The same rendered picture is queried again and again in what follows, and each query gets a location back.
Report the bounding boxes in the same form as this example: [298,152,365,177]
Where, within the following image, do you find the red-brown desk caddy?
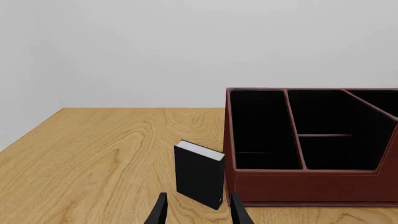
[223,87,398,208]

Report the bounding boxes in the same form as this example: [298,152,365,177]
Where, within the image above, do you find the black book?
[174,139,226,211]

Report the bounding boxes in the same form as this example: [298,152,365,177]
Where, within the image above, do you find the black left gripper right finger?
[230,192,255,224]

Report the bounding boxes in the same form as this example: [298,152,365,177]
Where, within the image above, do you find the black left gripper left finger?
[144,192,169,224]

